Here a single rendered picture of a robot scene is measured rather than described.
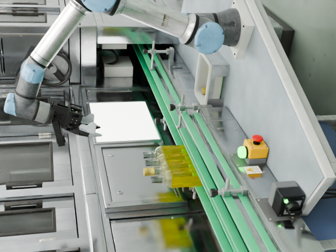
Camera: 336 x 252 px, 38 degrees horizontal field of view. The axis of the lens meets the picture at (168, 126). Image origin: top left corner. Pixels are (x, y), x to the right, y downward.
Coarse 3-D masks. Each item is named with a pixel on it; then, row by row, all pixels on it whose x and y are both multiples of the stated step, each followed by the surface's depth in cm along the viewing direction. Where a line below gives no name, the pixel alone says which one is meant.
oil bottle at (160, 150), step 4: (156, 148) 206; (160, 148) 206; (164, 148) 206; (168, 148) 206; (172, 148) 206; (176, 148) 207; (180, 148) 207; (184, 148) 207; (156, 152) 204; (160, 152) 203; (164, 152) 204; (168, 152) 204; (172, 152) 204; (176, 152) 205; (156, 156) 204
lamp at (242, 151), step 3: (240, 147) 177; (243, 147) 177; (246, 147) 177; (237, 150) 179; (240, 150) 176; (243, 150) 176; (246, 150) 176; (237, 153) 179; (240, 153) 176; (243, 153) 176; (246, 153) 176; (240, 156) 177; (243, 156) 177; (246, 156) 177
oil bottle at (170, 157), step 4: (180, 152) 204; (184, 152) 204; (160, 156) 201; (164, 156) 201; (168, 156) 201; (172, 156) 201; (176, 156) 201; (180, 156) 202; (184, 156) 202; (188, 156) 202; (160, 160) 199; (164, 160) 199; (168, 160) 199; (172, 160) 199; (176, 160) 200; (180, 160) 200; (160, 164) 199
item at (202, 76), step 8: (200, 56) 224; (200, 64) 226; (208, 64) 211; (200, 72) 228; (208, 72) 211; (200, 80) 230; (208, 80) 213; (200, 88) 233; (208, 88) 216; (200, 96) 229; (200, 104) 224
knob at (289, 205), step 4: (288, 204) 151; (292, 204) 150; (296, 204) 150; (288, 208) 150; (292, 208) 150; (296, 208) 150; (288, 212) 150; (292, 212) 149; (296, 212) 149; (300, 212) 150
